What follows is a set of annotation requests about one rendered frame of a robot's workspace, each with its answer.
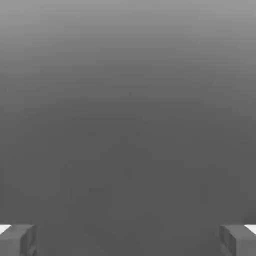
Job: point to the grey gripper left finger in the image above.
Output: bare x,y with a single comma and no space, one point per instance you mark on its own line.
14,242

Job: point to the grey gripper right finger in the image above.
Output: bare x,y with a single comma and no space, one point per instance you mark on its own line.
240,242

